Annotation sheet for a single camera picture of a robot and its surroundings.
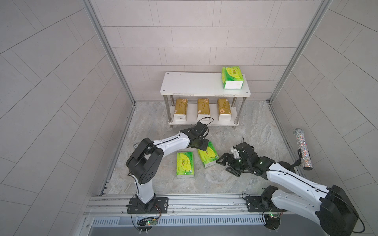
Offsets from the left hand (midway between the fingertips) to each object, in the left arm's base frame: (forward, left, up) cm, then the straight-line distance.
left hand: (205, 144), depth 91 cm
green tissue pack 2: (-10, -1, +4) cm, 11 cm away
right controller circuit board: (-38, -30, -2) cm, 49 cm away
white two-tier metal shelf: (+41, +10, +2) cm, 43 cm away
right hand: (-15, -7, +4) cm, 17 cm away
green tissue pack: (-14, +12, +3) cm, 19 cm away
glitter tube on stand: (-17, -44, +19) cm, 51 cm away
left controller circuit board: (-39, +29, -1) cm, 49 cm away
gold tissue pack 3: (+19, -12, +11) cm, 25 cm away
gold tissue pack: (+20, +16, +10) cm, 27 cm away
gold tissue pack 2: (+20, +1, +10) cm, 23 cm away
